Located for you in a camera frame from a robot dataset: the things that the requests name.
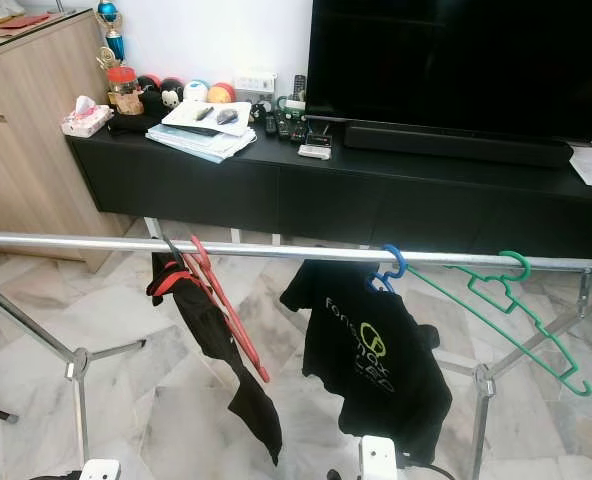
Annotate blue plastic hanger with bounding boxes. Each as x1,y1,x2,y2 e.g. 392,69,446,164
369,245,407,294

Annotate black shirt green logo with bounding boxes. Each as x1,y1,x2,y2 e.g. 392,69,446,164
279,260,454,465

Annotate dark grey hanger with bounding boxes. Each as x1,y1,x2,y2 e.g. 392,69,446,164
162,234,187,266

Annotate red plastic hanger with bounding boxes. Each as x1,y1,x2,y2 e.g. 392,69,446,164
189,235,271,384

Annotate green plastic hanger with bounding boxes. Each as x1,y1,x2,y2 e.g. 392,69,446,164
406,251,592,397

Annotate light wooden cabinet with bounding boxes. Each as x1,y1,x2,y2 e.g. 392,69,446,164
0,10,127,273

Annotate silver metal clothes rack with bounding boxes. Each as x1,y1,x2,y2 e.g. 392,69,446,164
0,218,592,480

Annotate pink tissue box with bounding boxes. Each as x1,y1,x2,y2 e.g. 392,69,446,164
61,95,114,138

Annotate jar with red lid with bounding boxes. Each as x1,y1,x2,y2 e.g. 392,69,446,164
106,66,142,116

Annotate black plush toy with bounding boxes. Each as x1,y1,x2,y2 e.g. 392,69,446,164
158,78,185,109

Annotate stack of papers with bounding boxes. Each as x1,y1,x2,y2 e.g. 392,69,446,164
145,100,257,163

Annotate black shirt red collar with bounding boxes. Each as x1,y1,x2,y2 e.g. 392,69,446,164
148,252,283,467

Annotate blue gold trophy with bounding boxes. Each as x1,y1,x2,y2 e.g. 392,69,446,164
95,0,127,71

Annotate blue white round toy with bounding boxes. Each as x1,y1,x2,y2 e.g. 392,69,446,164
184,80,209,103

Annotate orange round toy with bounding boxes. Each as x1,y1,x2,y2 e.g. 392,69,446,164
206,83,235,105

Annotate small white device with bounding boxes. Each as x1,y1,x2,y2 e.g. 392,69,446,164
298,142,333,160

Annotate black TV console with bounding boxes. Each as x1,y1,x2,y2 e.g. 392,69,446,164
64,118,592,261

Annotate black soundbar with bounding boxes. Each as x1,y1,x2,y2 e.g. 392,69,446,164
344,122,575,169

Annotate black television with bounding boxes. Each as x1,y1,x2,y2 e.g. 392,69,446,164
304,0,592,142

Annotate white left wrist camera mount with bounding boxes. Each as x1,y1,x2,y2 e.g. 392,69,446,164
78,459,122,480

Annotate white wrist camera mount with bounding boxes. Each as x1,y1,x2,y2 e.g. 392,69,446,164
78,459,122,480
358,435,399,480

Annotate white wall socket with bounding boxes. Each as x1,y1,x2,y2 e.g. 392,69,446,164
233,70,277,95

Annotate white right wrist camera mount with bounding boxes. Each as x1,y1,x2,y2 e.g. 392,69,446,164
358,435,399,480

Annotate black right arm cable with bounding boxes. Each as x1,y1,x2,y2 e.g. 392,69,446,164
396,458,457,480

